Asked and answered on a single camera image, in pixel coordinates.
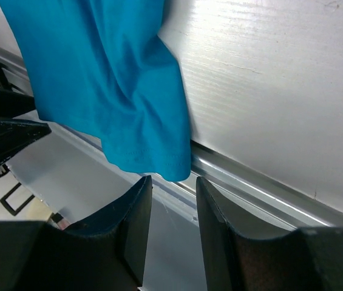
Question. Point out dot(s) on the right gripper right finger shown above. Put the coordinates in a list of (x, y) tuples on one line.
[(243, 252)]

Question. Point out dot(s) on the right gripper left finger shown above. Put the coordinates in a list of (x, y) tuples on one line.
[(104, 251)]

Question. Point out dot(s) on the blue t shirt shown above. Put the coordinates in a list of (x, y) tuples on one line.
[(100, 68)]

